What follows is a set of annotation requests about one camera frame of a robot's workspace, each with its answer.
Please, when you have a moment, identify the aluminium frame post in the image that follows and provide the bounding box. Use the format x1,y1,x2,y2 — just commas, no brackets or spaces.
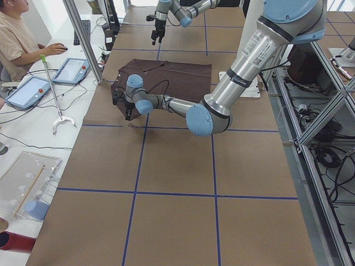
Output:
63,0,103,84

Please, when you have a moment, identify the far blue teach pendant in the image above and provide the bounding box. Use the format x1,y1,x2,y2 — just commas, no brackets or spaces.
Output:
52,58,90,85

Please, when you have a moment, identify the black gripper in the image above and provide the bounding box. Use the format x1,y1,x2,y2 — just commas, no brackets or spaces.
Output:
151,19,166,45
124,101,135,120

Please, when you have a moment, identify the wooden stick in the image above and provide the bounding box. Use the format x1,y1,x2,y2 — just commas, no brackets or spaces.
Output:
13,165,45,217

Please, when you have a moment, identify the blue teach pendant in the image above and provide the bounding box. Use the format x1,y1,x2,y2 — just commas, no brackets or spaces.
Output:
52,58,90,85
5,76,50,109

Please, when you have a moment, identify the dark brown t-shirt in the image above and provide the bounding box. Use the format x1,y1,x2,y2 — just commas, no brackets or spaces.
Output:
110,58,213,120

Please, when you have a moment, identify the red cylinder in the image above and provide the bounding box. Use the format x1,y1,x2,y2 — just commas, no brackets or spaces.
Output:
1,231,36,253

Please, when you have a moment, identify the blue plastic cup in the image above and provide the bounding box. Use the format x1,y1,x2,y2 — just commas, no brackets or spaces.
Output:
24,200,50,221

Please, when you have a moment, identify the person in beige shirt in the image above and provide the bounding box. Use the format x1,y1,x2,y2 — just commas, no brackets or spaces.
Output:
1,0,66,81

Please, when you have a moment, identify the silver reacher grabber tool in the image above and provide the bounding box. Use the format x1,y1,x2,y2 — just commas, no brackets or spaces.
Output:
40,54,77,135

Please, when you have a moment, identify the bundle of floor cables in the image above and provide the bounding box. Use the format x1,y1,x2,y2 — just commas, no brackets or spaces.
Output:
282,74,355,222

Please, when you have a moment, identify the black power adapter box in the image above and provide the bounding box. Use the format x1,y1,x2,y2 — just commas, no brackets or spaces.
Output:
104,28,115,51

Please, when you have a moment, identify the black keyboard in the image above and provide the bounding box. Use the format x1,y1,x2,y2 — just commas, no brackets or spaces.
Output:
73,19,92,46

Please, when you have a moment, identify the clear plastic tray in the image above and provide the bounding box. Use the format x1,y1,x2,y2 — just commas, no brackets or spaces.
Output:
1,152,62,221

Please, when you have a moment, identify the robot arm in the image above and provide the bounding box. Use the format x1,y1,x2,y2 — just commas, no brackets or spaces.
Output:
146,0,220,45
122,1,327,136

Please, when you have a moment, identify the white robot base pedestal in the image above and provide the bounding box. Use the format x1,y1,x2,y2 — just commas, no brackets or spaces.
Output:
219,0,281,98

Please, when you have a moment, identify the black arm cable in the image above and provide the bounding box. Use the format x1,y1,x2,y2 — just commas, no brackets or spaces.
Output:
144,79,174,111

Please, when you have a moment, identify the aluminium truss frame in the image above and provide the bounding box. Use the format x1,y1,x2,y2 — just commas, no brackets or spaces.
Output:
262,32,354,265

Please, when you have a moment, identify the near blue teach pendant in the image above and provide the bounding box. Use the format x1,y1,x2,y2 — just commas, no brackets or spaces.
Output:
5,76,50,109

